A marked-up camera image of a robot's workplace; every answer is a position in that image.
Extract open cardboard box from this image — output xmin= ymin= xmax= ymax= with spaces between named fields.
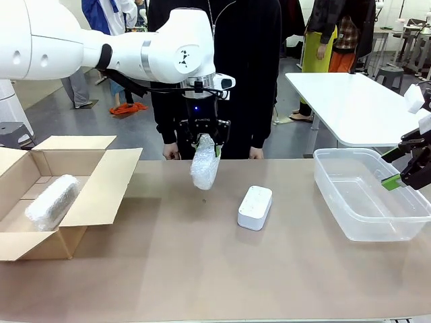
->
xmin=0 ymin=135 xmax=144 ymax=262

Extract mannequin with grey trousers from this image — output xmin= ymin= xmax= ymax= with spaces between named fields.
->
xmin=60 ymin=67 xmax=92 ymax=109

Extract grey sewing machine workbench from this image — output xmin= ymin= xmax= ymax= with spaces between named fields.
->
xmin=370 ymin=16 xmax=431 ymax=77

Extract white and blue jacket figure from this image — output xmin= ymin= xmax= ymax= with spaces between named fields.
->
xmin=81 ymin=0 xmax=139 ymax=105

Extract clear plastic container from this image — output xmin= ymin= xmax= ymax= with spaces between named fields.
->
xmin=312 ymin=147 xmax=431 ymax=242

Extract background person yellow apron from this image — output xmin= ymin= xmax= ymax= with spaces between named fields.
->
xmin=289 ymin=0 xmax=339 ymax=124

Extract person in black hoodie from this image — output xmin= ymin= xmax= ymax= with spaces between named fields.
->
xmin=147 ymin=0 xmax=282 ymax=161

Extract background person orange trousers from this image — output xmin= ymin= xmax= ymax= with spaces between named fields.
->
xmin=328 ymin=0 xmax=377 ymax=74

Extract white unwrapped clock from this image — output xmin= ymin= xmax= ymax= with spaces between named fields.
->
xmin=237 ymin=184 xmax=273 ymax=232

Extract bubble-wrapped clock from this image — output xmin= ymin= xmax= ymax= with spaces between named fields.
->
xmin=190 ymin=133 xmax=220 ymax=192
xmin=25 ymin=174 xmax=80 ymax=232

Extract black left arm cable sleeve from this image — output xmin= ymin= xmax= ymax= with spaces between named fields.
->
xmin=99 ymin=43 xmax=190 ymax=99

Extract grey plastic stool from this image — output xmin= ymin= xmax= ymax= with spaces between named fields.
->
xmin=374 ymin=66 xmax=405 ymax=94

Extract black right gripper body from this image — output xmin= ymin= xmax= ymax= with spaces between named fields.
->
xmin=408 ymin=127 xmax=431 ymax=190

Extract grey metal stool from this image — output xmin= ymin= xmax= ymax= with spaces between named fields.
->
xmin=0 ymin=120 xmax=36 ymax=151

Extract person's right hand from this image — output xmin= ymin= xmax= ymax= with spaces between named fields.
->
xmin=162 ymin=143 xmax=181 ymax=161

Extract white side table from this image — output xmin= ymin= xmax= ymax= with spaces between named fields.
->
xmin=285 ymin=72 xmax=431 ymax=159

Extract orange cloth on floor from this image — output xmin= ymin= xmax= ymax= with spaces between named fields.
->
xmin=109 ymin=102 xmax=149 ymax=116

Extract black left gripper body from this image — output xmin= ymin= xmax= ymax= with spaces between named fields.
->
xmin=178 ymin=95 xmax=232 ymax=139

